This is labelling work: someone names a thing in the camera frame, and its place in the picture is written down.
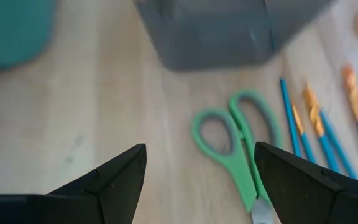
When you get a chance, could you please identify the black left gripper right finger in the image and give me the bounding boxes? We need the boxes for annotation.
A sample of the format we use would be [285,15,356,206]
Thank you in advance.
[255,141,358,224]

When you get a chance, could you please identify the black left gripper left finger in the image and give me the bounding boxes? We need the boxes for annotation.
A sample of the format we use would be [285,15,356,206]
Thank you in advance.
[47,142,148,224]

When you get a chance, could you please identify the green handled scissors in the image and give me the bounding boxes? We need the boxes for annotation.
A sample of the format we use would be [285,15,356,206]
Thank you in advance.
[191,89,284,224]

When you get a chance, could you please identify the blue paintbrush gold ferrule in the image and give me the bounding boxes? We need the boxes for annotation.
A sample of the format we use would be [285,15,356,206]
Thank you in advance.
[320,110,358,180]
[290,102,317,164]
[303,83,341,174]

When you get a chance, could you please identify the thin blue paintbrush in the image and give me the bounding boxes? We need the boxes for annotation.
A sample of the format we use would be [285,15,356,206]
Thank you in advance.
[279,77,301,156]

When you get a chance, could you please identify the wide grey translucent bin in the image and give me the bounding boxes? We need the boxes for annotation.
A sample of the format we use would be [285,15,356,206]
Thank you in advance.
[134,0,338,72]

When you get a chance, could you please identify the teal plastic bin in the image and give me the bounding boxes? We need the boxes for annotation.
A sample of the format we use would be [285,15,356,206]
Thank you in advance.
[0,0,58,72]

